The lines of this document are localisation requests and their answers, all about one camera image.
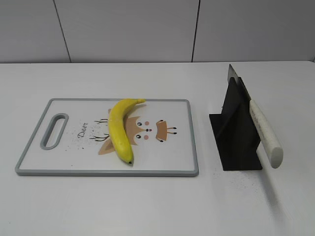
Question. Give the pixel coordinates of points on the yellow plastic banana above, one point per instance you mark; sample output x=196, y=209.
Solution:
x=117, y=130

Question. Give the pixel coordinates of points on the kitchen knife white handle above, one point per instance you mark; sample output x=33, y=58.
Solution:
x=270, y=141

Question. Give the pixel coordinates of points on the black knife stand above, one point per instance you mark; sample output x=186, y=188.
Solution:
x=236, y=136

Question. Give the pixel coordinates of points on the white cutting board grey rim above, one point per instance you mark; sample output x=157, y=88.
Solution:
x=71, y=139

